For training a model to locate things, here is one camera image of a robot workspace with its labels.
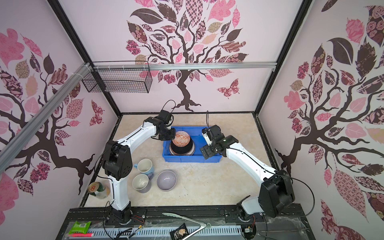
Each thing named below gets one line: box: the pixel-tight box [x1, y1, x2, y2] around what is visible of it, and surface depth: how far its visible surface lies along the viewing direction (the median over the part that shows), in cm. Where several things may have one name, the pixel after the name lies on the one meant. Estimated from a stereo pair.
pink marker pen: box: [68, 233, 94, 237], surface depth 70 cm
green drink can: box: [87, 182, 106, 196], surface depth 74 cm
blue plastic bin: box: [162, 126, 222, 163], surface depth 94 cm
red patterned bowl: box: [172, 131, 191, 147], surface depth 98 cm
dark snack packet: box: [169, 222, 189, 240], surface depth 70 cm
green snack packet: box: [68, 220, 92, 235], surface depth 71 cm
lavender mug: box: [132, 172, 154, 194], surface depth 82 cm
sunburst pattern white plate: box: [169, 140, 196, 156], surface depth 96 cm
